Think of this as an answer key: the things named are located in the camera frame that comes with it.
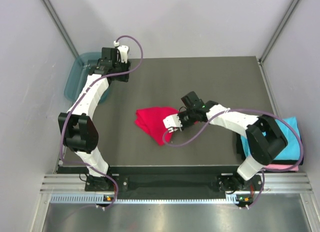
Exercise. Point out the aluminium frame rail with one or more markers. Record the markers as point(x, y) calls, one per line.
point(274, 183)

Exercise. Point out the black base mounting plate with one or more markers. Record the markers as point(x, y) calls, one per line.
point(214, 182)

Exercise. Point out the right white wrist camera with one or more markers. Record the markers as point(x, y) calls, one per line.
point(172, 123)

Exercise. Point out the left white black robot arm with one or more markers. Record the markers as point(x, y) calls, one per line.
point(76, 125)

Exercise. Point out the blue plastic bin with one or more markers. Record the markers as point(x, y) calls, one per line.
point(78, 74)

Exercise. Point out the red t shirt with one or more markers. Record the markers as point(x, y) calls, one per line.
point(150, 120)

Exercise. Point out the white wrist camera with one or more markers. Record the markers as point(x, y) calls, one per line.
point(172, 123)
point(122, 51)

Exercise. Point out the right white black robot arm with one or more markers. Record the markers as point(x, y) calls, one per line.
point(264, 136)

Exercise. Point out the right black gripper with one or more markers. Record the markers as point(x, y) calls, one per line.
point(180, 114)

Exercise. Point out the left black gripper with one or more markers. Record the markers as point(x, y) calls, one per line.
point(125, 66)

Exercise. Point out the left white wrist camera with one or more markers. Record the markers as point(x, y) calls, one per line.
point(122, 51)

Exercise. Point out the folded pink t shirt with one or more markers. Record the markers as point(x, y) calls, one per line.
point(280, 167)

